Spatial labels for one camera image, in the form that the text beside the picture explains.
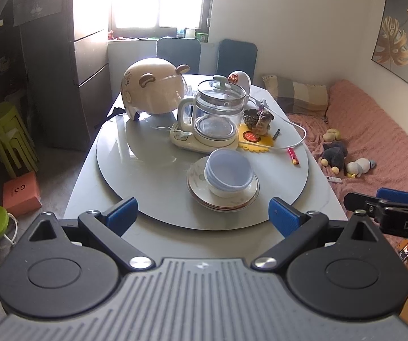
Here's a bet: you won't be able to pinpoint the translucent plastic bowl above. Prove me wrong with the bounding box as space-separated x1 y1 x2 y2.
205 149 254 189
204 175 258 199

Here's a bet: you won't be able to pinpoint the white leaf plate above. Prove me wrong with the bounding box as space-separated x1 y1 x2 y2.
187 156 259 212
194 196 257 213

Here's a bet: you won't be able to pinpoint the white flower plate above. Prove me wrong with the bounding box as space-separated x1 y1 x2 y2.
188 186 259 207

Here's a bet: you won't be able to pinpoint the smartphone on bed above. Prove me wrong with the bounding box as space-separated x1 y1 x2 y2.
398 245 408 262

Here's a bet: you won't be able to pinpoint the grey duck plush toy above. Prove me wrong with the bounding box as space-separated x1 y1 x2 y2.
345 158 376 178

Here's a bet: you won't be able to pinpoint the white remote on bed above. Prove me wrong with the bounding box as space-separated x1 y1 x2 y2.
326 176 342 184

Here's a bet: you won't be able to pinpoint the pink bed blanket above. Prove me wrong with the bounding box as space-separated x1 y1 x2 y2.
288 80 408 202

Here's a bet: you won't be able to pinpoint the dark monkey plush toy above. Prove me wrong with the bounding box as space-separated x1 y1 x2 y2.
320 128 348 176

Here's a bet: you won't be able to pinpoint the red lighter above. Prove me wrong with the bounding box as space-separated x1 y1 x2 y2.
287 148 299 165

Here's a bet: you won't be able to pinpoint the grey round turntable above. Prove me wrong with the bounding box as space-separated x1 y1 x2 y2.
96 113 310 231

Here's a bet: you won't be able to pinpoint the orange cardboard box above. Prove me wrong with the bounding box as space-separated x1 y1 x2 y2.
2 171 42 217

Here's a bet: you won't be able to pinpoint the small dark pen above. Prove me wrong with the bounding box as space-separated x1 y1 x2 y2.
272 128 281 141

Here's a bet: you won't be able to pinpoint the yellow sunflower coaster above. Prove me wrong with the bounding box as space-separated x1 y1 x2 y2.
238 123 274 153

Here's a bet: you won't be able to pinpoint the brown dog figurine planter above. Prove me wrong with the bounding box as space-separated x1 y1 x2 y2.
243 109 274 136

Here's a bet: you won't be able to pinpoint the plaid pillow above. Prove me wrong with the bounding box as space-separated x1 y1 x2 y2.
262 75 329 118

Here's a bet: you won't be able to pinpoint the stacked green plastic stools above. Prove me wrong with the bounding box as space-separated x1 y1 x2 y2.
0 102 39 179

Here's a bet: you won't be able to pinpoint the glass electric kettle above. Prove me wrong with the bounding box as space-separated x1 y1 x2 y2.
177 75 248 147

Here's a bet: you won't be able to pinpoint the dark tall cabinet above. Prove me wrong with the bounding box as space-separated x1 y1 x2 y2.
13 0 112 151

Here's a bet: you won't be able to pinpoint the beige bear-ear helmet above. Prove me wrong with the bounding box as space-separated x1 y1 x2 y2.
120 58 190 121

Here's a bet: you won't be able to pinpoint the white red round gadget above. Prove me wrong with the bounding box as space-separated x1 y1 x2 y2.
227 70 251 96

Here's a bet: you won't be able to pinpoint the right dark blue chair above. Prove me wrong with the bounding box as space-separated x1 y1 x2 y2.
216 39 258 81

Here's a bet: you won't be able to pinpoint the dark blue chair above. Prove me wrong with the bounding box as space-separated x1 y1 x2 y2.
155 37 201 74
216 39 258 81

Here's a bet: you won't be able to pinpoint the left dark blue chair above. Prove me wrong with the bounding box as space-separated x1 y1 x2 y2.
155 37 201 74

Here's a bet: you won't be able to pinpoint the white power cable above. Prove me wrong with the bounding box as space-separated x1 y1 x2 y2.
248 95 308 150

